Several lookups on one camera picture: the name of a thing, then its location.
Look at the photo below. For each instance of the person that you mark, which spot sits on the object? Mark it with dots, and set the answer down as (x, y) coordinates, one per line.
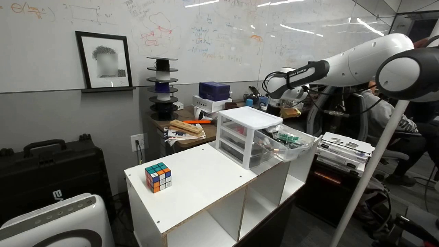
(387, 116)

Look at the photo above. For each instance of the white flat box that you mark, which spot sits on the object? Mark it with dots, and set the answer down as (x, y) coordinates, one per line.
(209, 104)

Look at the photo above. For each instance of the black hard case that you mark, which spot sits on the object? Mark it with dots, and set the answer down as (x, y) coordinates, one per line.
(48, 175)

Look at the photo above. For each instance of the stack of filament spools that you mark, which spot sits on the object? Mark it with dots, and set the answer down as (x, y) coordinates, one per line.
(163, 92)

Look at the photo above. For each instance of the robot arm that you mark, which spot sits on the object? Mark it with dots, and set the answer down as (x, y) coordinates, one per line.
(356, 61)

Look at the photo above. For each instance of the green electronic part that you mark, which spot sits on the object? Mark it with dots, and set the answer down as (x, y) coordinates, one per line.
(288, 138)

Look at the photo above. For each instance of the white headset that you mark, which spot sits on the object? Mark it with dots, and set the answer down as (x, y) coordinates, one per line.
(202, 114)

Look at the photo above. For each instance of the blue box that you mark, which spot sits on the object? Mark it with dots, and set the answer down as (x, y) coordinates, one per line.
(214, 91)

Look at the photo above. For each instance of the clear plastic drawer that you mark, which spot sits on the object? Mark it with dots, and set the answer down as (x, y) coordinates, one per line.
(288, 151)

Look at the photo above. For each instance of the colourful puzzle cube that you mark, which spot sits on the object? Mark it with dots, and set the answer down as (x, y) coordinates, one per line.
(158, 177)

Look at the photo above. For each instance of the white plastic drawer unit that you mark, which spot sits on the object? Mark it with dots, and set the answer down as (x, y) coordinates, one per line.
(250, 118)

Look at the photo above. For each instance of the clear plastic bag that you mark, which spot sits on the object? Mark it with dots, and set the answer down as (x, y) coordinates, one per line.
(274, 129)

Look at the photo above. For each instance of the pile of papers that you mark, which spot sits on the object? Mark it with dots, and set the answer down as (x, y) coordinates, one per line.
(178, 136)

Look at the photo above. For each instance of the white air purifier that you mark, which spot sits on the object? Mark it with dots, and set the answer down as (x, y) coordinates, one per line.
(58, 223)

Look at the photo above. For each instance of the brown wooden desk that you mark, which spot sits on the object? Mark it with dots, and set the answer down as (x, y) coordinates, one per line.
(205, 132)

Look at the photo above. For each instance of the black low cabinet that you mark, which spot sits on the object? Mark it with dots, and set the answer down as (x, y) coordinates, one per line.
(325, 192)

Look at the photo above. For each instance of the whiteboard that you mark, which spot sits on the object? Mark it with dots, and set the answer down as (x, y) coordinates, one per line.
(205, 37)

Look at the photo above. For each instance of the white wooden shelf cabinet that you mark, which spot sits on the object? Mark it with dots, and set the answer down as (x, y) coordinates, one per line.
(199, 185)

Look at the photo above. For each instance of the office chair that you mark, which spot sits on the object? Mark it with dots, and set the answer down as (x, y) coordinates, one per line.
(319, 109)

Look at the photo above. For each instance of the orange tool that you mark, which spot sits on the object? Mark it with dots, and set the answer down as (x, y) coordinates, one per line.
(197, 121)

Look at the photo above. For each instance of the wall socket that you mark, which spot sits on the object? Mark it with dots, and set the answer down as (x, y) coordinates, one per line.
(137, 142)

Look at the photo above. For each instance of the black framed picture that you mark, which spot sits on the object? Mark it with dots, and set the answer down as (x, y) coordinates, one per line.
(106, 61)

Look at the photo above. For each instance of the yellow object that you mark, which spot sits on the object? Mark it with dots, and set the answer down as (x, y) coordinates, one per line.
(290, 113)

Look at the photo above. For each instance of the small blue cup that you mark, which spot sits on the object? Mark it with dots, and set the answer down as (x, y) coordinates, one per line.
(249, 102)

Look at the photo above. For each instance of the white pole stand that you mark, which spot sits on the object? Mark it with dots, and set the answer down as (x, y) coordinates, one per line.
(367, 175)

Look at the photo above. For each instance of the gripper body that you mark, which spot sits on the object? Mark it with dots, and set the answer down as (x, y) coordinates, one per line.
(274, 109)

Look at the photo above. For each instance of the wooden block set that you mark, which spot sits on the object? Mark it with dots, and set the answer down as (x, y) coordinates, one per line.
(185, 127)

